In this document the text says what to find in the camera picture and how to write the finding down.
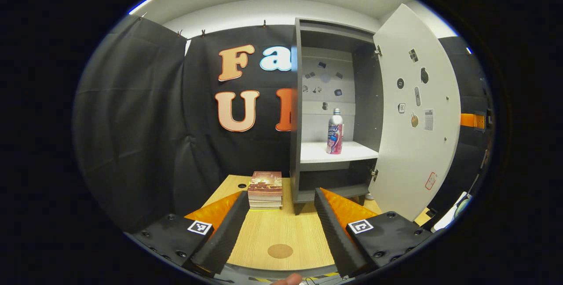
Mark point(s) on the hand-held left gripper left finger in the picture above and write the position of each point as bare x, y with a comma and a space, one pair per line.
224, 236

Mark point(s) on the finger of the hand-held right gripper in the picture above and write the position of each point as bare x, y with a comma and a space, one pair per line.
470, 120

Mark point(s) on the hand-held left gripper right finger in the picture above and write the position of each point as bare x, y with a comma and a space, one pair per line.
334, 241

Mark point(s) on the round brown coaster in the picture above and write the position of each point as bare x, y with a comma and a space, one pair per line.
280, 251

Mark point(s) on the white cabinet door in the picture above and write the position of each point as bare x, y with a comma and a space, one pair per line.
409, 166

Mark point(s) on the silver bottle with red label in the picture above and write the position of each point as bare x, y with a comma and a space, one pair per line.
335, 135

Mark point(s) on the tan paperback book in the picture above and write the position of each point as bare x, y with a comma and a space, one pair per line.
265, 198

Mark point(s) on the small white lump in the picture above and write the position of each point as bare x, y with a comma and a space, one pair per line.
369, 196

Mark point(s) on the brown cover book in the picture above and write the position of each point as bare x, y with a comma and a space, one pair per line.
266, 178

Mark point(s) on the black backdrop cloth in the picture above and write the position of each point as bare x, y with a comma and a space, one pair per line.
132, 122

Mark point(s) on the ceiling light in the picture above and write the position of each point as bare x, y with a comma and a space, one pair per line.
141, 5

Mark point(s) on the black table edge bracket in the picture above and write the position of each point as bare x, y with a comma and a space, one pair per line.
430, 213

